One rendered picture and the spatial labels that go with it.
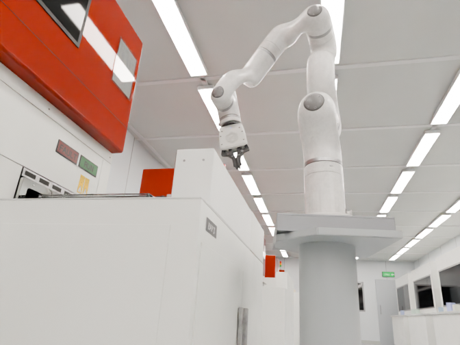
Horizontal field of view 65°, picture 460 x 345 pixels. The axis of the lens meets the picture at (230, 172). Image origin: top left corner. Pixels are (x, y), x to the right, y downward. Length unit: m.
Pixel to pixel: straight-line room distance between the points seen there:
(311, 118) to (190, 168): 0.48
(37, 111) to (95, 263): 0.66
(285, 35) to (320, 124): 0.48
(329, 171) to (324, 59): 0.44
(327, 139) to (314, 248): 0.34
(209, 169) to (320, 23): 0.79
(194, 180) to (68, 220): 0.29
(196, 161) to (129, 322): 0.37
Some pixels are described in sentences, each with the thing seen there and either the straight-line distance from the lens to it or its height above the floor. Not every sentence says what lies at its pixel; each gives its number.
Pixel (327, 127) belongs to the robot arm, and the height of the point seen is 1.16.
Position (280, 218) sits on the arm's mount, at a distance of 1.02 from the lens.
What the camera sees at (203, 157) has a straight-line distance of 0.86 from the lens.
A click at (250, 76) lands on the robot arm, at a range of 1.43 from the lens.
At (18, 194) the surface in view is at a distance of 1.23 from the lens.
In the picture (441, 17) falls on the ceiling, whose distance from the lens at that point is 3.33.
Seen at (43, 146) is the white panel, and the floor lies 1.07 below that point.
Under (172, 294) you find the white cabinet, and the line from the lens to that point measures 0.74.
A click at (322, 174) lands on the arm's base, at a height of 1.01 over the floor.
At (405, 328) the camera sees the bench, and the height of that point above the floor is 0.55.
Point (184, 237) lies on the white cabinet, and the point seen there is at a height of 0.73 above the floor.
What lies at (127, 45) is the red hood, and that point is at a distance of 1.80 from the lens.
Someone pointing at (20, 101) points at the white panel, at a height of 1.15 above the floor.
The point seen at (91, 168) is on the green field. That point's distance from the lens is 1.53.
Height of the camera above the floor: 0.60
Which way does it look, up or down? 21 degrees up
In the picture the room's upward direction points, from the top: 4 degrees clockwise
